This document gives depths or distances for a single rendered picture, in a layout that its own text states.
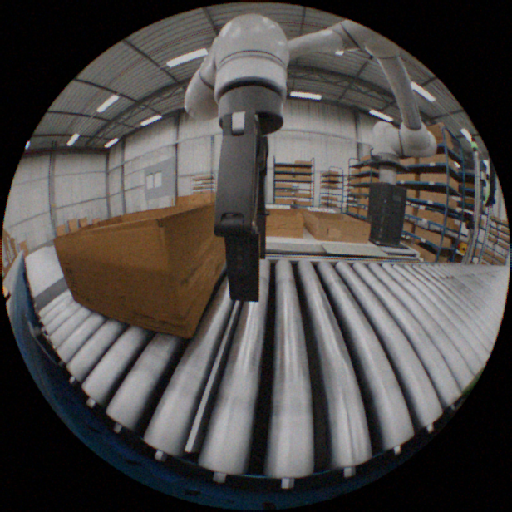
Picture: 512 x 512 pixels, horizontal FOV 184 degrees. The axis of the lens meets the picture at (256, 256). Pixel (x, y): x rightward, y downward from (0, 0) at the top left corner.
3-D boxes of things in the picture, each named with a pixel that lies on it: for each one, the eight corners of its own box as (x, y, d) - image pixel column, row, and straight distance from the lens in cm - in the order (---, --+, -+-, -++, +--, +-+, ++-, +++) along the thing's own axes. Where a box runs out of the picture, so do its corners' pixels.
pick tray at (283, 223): (296, 224, 110) (297, 209, 108) (302, 238, 72) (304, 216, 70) (254, 222, 110) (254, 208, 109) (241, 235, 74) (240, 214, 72)
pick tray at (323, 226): (340, 227, 117) (342, 214, 116) (368, 244, 84) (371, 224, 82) (302, 224, 108) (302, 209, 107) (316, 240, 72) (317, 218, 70)
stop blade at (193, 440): (253, 285, 52) (253, 260, 48) (210, 451, 29) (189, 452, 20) (251, 285, 52) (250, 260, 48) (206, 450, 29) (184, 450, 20)
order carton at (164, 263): (227, 259, 47) (224, 201, 44) (193, 340, 25) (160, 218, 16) (130, 258, 67) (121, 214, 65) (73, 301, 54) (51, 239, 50)
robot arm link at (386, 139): (377, 160, 116) (374, 130, 124) (404, 161, 114) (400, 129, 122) (371, 152, 101) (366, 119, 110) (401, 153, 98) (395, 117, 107)
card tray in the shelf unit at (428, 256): (410, 250, 215) (412, 243, 213) (423, 253, 238) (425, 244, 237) (432, 265, 191) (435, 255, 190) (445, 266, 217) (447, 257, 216)
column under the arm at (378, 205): (354, 233, 107) (359, 180, 106) (384, 236, 122) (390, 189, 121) (376, 245, 86) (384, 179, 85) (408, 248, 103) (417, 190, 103)
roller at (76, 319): (156, 256, 68) (164, 265, 67) (47, 344, 50) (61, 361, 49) (161, 248, 65) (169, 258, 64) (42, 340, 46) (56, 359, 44)
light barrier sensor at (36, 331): (65, 362, 31) (37, 327, 28) (60, 369, 32) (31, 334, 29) (56, 349, 36) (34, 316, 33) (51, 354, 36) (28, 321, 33)
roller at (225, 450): (271, 255, 50) (255, 255, 50) (243, 490, 19) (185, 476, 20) (270, 269, 52) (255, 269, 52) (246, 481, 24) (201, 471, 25)
